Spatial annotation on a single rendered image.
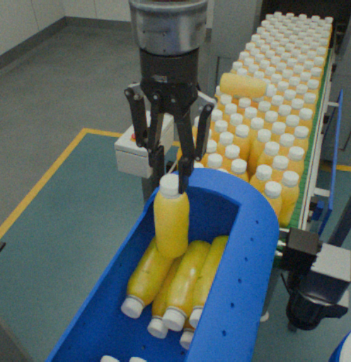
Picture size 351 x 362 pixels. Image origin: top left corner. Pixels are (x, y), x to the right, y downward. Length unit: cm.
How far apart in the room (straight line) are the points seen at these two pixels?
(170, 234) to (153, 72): 31
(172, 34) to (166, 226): 33
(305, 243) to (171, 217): 39
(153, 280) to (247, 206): 23
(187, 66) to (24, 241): 197
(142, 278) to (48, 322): 129
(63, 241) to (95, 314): 157
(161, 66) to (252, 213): 31
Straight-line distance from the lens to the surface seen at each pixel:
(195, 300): 61
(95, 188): 249
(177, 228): 61
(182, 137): 49
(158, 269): 70
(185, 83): 44
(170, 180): 57
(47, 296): 201
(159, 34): 41
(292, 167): 102
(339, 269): 104
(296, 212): 109
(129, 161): 97
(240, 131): 106
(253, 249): 58
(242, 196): 62
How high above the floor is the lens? 164
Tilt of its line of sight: 43 degrees down
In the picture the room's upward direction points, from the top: straight up
